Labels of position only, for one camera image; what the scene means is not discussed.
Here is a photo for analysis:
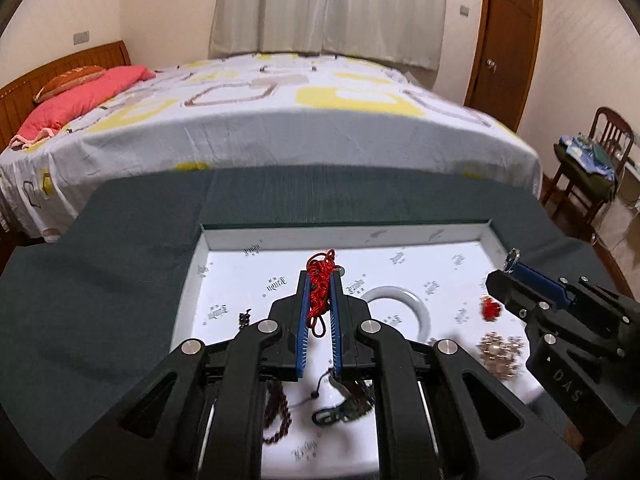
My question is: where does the white jade bangle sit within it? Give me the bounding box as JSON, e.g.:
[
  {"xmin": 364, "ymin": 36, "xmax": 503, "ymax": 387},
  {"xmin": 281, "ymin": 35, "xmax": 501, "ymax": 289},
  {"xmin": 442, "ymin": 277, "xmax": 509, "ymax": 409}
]
[{"xmin": 361, "ymin": 285, "xmax": 431, "ymax": 347}]

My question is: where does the wooden door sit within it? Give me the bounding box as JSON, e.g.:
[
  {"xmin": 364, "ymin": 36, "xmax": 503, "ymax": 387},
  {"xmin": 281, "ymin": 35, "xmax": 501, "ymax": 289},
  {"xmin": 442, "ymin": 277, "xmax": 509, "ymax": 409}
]
[{"xmin": 464, "ymin": 0, "xmax": 545, "ymax": 134}]

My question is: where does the wooden chair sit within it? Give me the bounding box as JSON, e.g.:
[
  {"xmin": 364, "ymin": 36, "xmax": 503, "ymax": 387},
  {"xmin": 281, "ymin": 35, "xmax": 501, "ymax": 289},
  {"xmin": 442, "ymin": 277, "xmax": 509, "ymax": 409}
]
[{"xmin": 542, "ymin": 106, "xmax": 636, "ymax": 239}]

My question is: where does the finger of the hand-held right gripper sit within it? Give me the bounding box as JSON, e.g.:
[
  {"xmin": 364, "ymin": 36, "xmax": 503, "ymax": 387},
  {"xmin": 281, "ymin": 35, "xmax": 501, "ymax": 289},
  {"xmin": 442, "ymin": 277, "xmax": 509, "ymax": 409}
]
[
  {"xmin": 486, "ymin": 269, "xmax": 557, "ymax": 322},
  {"xmin": 509, "ymin": 259, "xmax": 577, "ymax": 307}
]

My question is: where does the dark pendant with brown cord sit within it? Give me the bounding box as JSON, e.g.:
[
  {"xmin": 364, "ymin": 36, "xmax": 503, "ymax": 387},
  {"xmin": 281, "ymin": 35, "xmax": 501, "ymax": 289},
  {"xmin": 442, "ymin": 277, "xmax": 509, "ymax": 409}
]
[{"xmin": 300, "ymin": 367, "xmax": 377, "ymax": 426}]

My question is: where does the white window curtain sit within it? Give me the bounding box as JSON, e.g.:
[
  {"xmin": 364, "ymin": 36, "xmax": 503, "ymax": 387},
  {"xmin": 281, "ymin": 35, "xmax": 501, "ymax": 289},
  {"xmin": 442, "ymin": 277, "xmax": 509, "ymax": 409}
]
[{"xmin": 207, "ymin": 0, "xmax": 449, "ymax": 72}]

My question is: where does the dark red bead mala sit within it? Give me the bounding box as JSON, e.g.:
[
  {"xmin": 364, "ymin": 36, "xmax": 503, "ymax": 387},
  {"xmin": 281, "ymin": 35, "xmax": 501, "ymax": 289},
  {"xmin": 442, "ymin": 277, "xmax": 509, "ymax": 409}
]
[{"xmin": 237, "ymin": 310, "xmax": 294, "ymax": 446}]

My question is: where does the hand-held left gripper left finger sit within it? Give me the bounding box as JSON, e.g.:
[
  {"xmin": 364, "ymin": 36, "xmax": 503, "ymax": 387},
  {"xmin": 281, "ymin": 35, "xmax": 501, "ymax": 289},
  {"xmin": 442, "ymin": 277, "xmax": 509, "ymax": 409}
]
[{"xmin": 55, "ymin": 269, "xmax": 313, "ymax": 480}]

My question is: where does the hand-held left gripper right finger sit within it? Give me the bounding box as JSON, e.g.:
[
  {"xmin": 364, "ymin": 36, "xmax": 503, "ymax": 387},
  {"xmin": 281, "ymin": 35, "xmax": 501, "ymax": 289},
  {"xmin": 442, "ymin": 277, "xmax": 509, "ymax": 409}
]
[{"xmin": 327, "ymin": 269, "xmax": 587, "ymax": 480}]

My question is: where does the orange embroidered pillow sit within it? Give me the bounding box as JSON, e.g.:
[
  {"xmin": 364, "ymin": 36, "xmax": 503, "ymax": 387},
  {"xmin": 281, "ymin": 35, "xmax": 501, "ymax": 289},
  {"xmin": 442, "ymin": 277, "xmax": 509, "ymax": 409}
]
[{"xmin": 32, "ymin": 65, "xmax": 107, "ymax": 104}]

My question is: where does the dark grey table cloth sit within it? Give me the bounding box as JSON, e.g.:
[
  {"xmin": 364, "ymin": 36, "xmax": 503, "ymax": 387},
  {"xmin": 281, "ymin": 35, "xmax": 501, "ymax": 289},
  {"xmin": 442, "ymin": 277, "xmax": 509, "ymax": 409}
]
[{"xmin": 0, "ymin": 162, "xmax": 622, "ymax": 480}]

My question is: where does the shallow white-lined box tray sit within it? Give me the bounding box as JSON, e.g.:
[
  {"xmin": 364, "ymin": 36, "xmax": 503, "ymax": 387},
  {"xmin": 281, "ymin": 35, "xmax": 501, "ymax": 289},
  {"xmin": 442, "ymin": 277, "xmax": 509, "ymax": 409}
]
[{"xmin": 172, "ymin": 218, "xmax": 547, "ymax": 476}]

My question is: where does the pink pillow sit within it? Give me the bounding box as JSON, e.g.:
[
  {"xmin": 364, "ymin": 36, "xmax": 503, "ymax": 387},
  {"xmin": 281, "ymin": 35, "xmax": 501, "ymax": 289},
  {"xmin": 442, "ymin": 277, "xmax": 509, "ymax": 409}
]
[{"xmin": 9, "ymin": 65, "xmax": 157, "ymax": 149}]

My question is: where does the wooden headboard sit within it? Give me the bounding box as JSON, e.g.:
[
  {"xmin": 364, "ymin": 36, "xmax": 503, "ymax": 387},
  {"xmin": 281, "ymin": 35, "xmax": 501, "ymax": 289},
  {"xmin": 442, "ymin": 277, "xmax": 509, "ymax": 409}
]
[{"xmin": 0, "ymin": 40, "xmax": 132, "ymax": 152}]

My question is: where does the bed with patterned sheet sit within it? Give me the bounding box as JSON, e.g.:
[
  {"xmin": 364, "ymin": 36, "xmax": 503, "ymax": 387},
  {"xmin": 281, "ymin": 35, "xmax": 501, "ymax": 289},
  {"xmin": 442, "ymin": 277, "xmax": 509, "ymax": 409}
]
[{"xmin": 0, "ymin": 52, "xmax": 544, "ymax": 242}]

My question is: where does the red knotted cord pendant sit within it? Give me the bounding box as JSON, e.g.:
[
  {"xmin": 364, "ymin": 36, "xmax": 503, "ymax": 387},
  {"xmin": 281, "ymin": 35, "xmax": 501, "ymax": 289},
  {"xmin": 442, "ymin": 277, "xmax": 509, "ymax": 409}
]
[{"xmin": 306, "ymin": 249, "xmax": 344, "ymax": 339}]

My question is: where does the pile of clothes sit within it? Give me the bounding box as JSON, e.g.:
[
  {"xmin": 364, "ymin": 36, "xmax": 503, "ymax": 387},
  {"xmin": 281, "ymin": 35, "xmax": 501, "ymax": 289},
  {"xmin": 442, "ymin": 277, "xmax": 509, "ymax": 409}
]
[{"xmin": 554, "ymin": 134, "xmax": 619, "ymax": 199}]

